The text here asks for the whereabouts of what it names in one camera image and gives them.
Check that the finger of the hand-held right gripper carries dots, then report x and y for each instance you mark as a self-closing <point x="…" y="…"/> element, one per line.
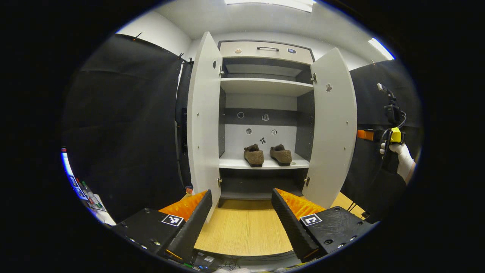
<point x="367" y="135"/>

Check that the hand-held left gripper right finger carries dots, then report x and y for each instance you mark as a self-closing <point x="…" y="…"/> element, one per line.
<point x="290" y="227"/>

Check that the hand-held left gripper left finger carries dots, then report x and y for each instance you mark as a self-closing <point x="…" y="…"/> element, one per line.
<point x="193" y="227"/>

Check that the grey cabinet door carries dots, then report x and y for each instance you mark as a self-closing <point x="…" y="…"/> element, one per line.
<point x="202" y="125"/>
<point x="333" y="129"/>

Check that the brown fuzzy shoe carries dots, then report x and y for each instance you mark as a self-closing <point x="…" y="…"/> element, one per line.
<point x="254" y="155"/>
<point x="281" y="154"/>

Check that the grey shoe cabinet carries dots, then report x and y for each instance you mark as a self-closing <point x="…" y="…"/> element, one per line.
<point x="261" y="86"/>

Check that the grey cabinet drawer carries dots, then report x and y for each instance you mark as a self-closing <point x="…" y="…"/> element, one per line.
<point x="246" y="51"/>

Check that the small penguin toy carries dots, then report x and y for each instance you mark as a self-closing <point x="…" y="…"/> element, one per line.
<point x="188" y="189"/>

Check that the narrow ceiling light panel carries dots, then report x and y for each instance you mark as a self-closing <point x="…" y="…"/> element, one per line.
<point x="382" y="48"/>

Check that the marker pen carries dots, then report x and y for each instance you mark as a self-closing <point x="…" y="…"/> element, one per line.
<point x="93" y="199"/>

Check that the black backdrop cloth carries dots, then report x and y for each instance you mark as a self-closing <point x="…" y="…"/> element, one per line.
<point x="125" y="125"/>

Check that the white printed sheet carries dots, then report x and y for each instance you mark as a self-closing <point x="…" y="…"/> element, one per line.
<point x="72" y="178"/>

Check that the large ceiling light panel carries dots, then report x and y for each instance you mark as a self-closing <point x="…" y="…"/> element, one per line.
<point x="273" y="3"/>

